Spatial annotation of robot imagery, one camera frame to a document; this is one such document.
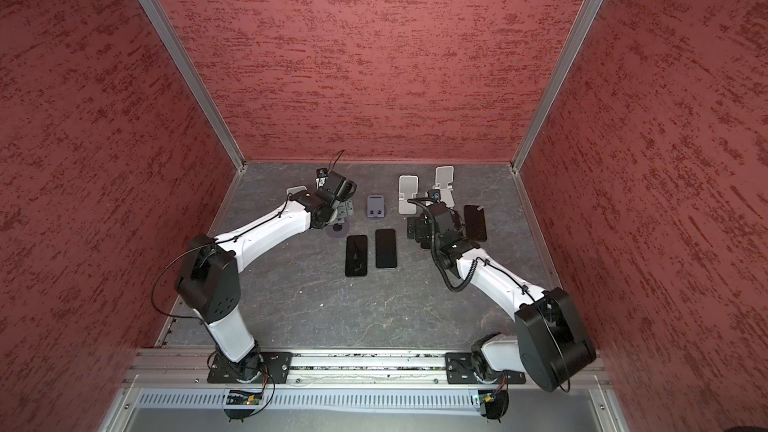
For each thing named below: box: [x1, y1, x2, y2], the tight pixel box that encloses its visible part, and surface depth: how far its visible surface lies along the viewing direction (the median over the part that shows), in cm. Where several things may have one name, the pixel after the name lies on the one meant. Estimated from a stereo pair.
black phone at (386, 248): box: [375, 228, 397, 268], surface depth 99 cm
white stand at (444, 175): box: [432, 166, 455, 208], surface depth 108 cm
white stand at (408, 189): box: [398, 175, 419, 215], surface depth 105 cm
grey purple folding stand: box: [367, 195, 385, 218], surface depth 102 cm
